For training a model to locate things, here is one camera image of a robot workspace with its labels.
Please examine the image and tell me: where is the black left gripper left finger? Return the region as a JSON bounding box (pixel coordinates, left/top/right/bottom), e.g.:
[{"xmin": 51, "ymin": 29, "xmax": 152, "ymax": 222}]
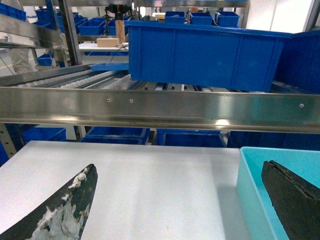
[{"xmin": 0, "ymin": 163, "xmax": 98, "ymax": 240}]

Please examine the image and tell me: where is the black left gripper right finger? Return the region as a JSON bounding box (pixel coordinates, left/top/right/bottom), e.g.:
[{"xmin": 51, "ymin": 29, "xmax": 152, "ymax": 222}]
[{"xmin": 261, "ymin": 160, "xmax": 320, "ymax": 240}]

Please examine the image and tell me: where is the light teal plastic bin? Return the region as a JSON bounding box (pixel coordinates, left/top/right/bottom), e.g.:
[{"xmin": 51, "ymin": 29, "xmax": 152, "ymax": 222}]
[{"xmin": 236, "ymin": 147, "xmax": 320, "ymax": 240}]

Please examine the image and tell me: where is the stainless steel roller shelf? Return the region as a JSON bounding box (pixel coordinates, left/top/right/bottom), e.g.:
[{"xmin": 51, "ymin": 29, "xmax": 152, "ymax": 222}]
[{"xmin": 0, "ymin": 65, "xmax": 320, "ymax": 134}]

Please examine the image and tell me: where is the blue bin right edge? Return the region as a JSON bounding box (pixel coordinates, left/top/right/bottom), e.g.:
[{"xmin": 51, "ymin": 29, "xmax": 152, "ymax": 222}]
[{"xmin": 274, "ymin": 30, "xmax": 320, "ymax": 94}]

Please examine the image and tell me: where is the large blue plastic bin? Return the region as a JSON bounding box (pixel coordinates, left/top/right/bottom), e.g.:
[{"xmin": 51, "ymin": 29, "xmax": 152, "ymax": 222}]
[{"xmin": 127, "ymin": 20, "xmax": 292, "ymax": 92}]

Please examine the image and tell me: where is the person in beige clothes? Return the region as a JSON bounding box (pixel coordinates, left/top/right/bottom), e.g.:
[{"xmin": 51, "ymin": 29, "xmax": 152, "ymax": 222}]
[{"xmin": 4, "ymin": 0, "xmax": 38, "ymax": 75}]

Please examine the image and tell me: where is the cardboard box on table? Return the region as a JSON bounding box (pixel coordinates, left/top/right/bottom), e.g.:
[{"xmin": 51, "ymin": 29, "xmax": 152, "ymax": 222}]
[{"xmin": 96, "ymin": 38, "xmax": 120, "ymax": 48}]

